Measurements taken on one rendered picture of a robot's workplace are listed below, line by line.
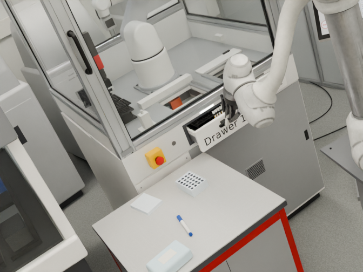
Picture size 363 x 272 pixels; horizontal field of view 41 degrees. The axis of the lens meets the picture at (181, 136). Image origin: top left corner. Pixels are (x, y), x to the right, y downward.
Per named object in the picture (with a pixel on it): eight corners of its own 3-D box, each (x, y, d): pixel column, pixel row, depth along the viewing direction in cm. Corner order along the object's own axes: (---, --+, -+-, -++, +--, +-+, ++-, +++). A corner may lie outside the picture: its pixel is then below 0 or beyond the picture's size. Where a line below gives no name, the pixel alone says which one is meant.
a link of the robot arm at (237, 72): (216, 78, 193) (231, 104, 187) (220, 53, 180) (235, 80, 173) (241, 70, 195) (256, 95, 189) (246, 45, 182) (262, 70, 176)
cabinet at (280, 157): (329, 195, 290) (301, 77, 252) (191, 301, 259) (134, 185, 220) (235, 146, 369) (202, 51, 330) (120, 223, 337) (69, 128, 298)
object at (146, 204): (163, 202, 209) (161, 199, 208) (148, 216, 205) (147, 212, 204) (145, 195, 218) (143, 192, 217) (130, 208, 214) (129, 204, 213)
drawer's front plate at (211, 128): (251, 120, 229) (245, 101, 224) (202, 153, 220) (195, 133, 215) (249, 120, 231) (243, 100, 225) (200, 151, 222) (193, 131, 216)
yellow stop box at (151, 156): (167, 162, 220) (162, 149, 216) (154, 170, 218) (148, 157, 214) (162, 158, 224) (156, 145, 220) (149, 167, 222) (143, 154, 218)
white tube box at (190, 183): (209, 185, 208) (206, 178, 206) (194, 197, 205) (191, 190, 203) (192, 177, 218) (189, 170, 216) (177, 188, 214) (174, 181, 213)
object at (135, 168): (298, 78, 252) (292, 53, 245) (133, 185, 220) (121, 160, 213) (201, 52, 330) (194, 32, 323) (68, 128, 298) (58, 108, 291)
